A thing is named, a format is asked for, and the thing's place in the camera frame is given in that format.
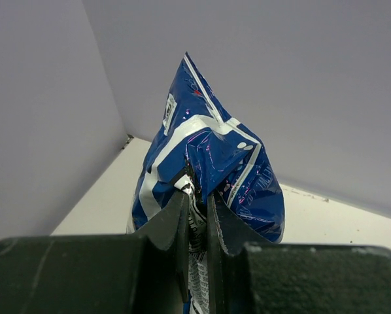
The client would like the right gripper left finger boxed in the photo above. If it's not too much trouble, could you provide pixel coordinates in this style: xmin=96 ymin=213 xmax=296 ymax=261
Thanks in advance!
xmin=0 ymin=191 xmax=190 ymax=313

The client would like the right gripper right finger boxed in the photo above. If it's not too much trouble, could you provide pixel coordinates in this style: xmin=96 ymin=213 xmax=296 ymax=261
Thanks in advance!
xmin=207 ymin=193 xmax=391 ymax=313

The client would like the blue chips bag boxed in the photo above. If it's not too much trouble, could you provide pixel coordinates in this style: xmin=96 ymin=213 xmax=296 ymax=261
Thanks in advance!
xmin=129 ymin=55 xmax=285 ymax=313

